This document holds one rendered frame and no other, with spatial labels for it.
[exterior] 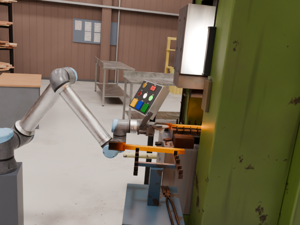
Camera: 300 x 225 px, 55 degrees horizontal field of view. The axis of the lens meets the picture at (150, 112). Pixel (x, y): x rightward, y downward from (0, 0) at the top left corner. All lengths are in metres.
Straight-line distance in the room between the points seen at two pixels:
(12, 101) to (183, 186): 3.60
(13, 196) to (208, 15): 1.72
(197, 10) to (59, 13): 8.80
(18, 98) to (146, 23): 6.67
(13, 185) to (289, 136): 1.74
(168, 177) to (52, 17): 8.98
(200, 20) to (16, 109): 3.75
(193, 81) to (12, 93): 3.57
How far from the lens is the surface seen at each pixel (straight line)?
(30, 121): 2.16
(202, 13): 1.77
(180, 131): 1.88
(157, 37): 10.72
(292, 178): 1.71
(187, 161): 1.81
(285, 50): 1.54
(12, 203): 2.25
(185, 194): 1.90
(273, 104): 1.56
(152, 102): 2.30
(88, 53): 10.35
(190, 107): 2.12
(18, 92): 4.91
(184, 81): 1.81
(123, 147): 1.59
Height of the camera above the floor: 1.53
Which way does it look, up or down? 14 degrees down
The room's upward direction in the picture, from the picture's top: 5 degrees clockwise
